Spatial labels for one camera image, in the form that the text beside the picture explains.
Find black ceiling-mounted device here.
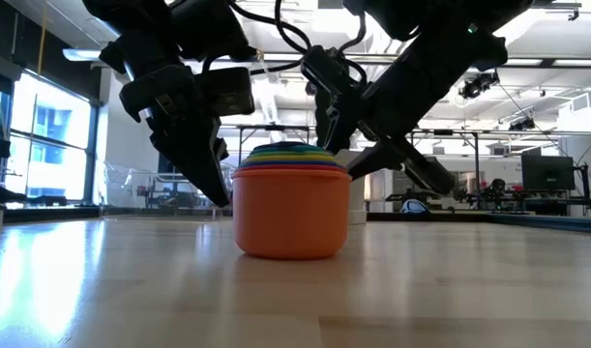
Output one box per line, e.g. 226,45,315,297
458,71,500,101

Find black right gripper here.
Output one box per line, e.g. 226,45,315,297
315,50,463,195

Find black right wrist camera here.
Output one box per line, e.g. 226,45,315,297
302,45,369,98

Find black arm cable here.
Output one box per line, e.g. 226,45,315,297
226,0,315,77
337,7,369,55

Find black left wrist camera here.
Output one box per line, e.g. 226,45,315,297
197,67,256,117

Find black aluminium table frame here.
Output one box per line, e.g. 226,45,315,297
0,205,591,236

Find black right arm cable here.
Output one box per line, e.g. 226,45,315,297
337,7,369,55

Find ceiling light panel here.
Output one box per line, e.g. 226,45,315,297
61,47,103,63

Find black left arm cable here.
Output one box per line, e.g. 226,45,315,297
226,0,315,77

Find red measuring cup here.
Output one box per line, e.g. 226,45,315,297
231,166,353,261

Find black computer monitor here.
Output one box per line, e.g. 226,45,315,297
520,154,576,192

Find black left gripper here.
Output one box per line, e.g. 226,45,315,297
119,65,231,208

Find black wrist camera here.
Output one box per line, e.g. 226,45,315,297
302,45,369,98
197,67,256,117

